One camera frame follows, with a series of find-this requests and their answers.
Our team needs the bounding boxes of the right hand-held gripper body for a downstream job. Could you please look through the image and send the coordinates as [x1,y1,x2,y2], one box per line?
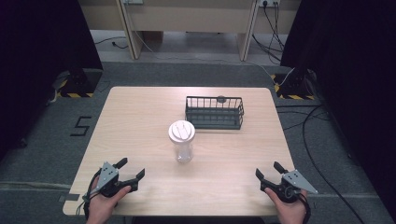
[260,169,319,204]

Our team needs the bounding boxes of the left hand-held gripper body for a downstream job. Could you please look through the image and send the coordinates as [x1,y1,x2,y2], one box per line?
[81,161,139,203]

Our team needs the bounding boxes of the person's right hand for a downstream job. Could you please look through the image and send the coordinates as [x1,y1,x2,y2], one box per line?
[264,187,308,224]

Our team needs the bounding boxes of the person's left hand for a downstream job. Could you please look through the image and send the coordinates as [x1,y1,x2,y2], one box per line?
[85,175,132,224]

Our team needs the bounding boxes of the clear bottle with white lid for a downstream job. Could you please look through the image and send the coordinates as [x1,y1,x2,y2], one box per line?
[167,119,197,164]

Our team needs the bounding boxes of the black stand base striped tape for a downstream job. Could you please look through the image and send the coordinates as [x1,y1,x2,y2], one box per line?
[55,68,104,99]
[270,69,317,101]

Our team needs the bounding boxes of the black curtain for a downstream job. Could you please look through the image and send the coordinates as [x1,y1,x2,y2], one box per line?
[0,0,105,162]
[279,0,396,216]

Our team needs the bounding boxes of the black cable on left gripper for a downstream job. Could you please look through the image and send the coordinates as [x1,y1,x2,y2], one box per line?
[82,167,104,220]

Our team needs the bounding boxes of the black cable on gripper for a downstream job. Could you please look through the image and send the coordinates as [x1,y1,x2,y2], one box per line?
[82,167,104,220]
[297,191,312,224]

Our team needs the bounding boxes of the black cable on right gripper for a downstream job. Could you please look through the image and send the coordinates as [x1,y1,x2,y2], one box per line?
[297,191,312,224]

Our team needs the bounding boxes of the black floor cable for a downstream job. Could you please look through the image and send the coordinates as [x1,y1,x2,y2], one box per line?
[275,104,366,224]

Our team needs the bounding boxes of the dark wire basket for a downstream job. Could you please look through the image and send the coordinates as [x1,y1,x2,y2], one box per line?
[184,94,246,131]

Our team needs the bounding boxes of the black cable under desk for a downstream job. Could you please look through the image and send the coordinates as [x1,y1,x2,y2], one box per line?
[93,36,129,50]

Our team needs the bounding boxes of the black cables at socket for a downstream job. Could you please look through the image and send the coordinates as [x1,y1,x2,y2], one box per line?
[251,1,286,63]

